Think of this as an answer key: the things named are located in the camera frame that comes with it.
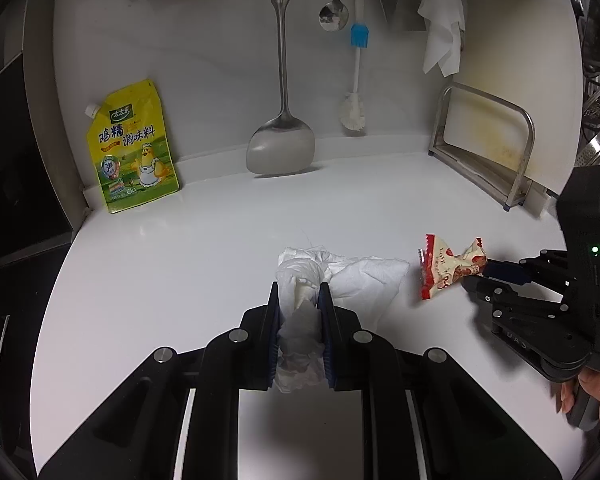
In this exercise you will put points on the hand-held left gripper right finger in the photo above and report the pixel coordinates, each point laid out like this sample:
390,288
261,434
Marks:
325,335

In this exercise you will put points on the white cutting board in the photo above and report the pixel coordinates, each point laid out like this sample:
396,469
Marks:
520,50

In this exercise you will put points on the black built-in appliance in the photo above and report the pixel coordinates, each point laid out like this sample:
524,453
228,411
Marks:
15,160

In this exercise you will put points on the white hanging cloth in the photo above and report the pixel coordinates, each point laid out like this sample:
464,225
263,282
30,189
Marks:
442,35

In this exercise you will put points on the red and white snack wrapper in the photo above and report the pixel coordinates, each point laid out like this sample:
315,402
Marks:
442,265

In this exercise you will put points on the steel cutting board rack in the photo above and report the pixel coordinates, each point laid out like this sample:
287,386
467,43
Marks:
526,160

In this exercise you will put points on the yellow seasoning pouch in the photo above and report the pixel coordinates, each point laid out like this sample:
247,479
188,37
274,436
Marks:
130,160

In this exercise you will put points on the white tissue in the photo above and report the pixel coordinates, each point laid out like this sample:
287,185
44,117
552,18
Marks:
360,272

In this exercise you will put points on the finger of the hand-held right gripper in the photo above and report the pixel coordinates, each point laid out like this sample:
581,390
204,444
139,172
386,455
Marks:
510,271
500,297

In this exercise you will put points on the steel spatula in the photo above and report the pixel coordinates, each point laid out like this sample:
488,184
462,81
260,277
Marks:
280,145

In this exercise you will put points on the white brush with blue collar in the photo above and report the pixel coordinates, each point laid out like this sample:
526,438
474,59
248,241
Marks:
360,35

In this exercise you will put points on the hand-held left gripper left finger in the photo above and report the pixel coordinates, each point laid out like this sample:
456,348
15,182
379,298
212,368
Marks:
273,335

